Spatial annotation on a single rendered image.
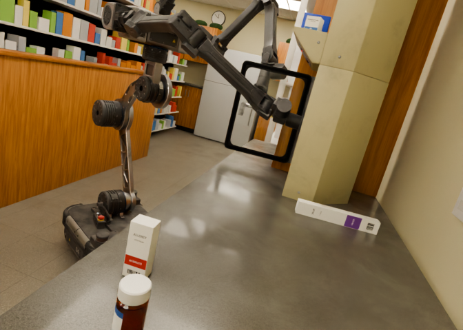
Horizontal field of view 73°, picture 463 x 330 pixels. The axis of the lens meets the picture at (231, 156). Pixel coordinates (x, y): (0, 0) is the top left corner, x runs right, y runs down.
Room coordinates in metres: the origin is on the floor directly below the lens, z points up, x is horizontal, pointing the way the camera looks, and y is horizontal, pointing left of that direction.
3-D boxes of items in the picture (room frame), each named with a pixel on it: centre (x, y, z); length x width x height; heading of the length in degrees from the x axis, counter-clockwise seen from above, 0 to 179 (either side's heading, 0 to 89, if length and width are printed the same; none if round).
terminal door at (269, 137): (1.40, -0.11, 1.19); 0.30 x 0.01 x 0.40; 85
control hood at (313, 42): (1.25, -0.19, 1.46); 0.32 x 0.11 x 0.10; 168
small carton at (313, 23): (1.20, -0.18, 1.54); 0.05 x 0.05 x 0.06; 63
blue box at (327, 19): (1.32, -0.20, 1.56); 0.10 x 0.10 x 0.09; 78
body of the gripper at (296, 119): (1.26, -0.22, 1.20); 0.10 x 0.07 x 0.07; 172
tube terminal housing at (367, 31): (1.21, -0.36, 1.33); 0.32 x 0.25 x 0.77; 168
